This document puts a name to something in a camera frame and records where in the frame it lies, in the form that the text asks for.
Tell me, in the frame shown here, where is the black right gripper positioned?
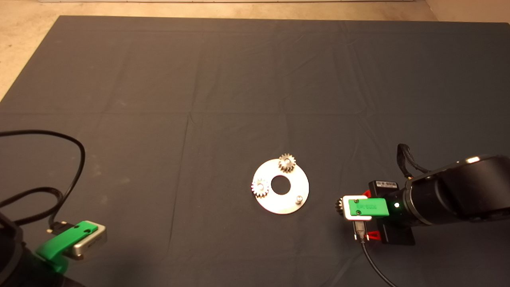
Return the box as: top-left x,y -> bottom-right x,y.
361,180 -> 416,245

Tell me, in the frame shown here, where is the round metal carrier plate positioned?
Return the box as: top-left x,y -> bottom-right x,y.
253,158 -> 310,215

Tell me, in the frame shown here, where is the dark grey table cloth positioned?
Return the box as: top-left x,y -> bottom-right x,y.
0,15 -> 510,287

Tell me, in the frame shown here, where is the green right camera mount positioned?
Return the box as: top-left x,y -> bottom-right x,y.
348,198 -> 390,217

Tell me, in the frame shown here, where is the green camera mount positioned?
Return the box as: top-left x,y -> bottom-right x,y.
36,220 -> 99,273
348,198 -> 390,217

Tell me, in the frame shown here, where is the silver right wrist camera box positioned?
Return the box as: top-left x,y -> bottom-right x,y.
343,195 -> 373,222

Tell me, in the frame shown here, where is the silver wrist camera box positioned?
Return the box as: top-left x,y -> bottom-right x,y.
72,221 -> 107,261
343,195 -> 373,222

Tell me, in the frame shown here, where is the short black wrist cable loop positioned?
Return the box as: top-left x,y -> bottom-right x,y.
397,143 -> 431,179

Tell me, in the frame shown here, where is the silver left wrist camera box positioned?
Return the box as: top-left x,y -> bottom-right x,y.
72,221 -> 107,261

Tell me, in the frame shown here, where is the thin black left camera cable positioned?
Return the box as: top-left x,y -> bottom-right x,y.
0,130 -> 86,234

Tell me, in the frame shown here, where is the green left camera mount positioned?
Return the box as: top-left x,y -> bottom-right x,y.
36,220 -> 99,273

